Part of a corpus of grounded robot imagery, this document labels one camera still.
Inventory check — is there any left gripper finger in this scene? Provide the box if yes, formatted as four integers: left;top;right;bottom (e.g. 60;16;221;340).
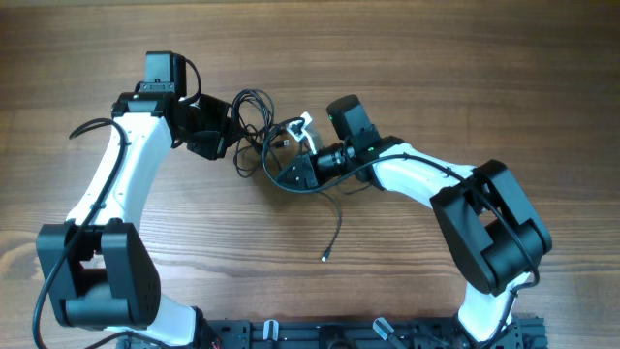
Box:
186;136;239;161
198;94;231;134

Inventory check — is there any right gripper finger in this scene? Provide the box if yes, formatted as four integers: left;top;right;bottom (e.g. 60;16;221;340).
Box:
276;169;320;190
283;153;315;177

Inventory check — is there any long black USB cable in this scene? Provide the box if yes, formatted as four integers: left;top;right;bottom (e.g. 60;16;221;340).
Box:
231;88;344;264

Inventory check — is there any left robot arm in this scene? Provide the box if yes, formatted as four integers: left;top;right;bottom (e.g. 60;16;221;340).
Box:
32;51;231;348

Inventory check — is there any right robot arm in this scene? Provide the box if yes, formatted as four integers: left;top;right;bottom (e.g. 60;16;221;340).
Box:
273;95;552;348

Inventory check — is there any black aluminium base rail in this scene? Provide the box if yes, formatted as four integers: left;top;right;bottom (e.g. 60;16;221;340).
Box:
198;317;549;349

